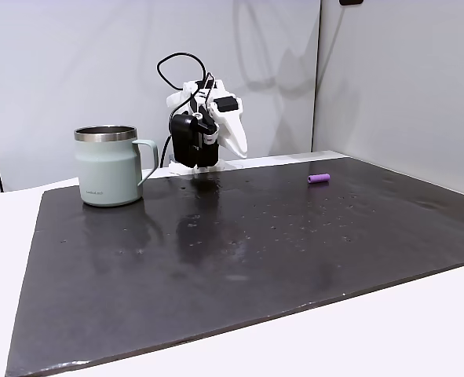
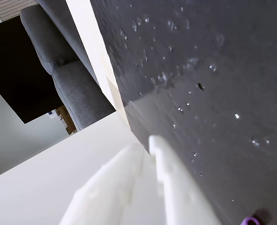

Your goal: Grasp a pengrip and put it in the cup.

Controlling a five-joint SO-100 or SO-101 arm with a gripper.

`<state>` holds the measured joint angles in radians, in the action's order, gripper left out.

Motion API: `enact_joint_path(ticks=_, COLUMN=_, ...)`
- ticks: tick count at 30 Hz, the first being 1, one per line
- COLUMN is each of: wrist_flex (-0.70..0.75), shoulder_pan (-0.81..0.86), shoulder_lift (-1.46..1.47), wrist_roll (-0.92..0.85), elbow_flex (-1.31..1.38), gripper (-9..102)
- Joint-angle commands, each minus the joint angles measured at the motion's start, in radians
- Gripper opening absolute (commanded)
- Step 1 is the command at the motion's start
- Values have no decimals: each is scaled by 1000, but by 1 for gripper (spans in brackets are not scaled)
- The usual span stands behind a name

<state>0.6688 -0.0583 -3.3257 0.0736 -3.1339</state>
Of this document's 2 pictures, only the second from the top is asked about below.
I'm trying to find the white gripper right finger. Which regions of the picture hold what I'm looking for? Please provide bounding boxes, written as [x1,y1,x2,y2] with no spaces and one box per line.
[148,134,221,225]

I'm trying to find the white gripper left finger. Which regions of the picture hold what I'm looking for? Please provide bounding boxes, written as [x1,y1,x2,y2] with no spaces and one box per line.
[58,143,145,225]

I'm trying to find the purple ribbed pen grip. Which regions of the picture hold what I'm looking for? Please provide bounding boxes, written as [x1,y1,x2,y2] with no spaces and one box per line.
[242,217,260,225]

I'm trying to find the dark grey table mat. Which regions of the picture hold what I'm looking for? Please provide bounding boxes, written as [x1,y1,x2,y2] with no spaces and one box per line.
[89,0,277,225]

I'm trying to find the grey fabric sofa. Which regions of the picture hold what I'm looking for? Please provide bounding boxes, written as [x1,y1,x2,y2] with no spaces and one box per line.
[20,0,117,131]

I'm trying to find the black rug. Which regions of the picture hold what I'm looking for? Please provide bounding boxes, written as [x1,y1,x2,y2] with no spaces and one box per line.
[0,15,64,124]

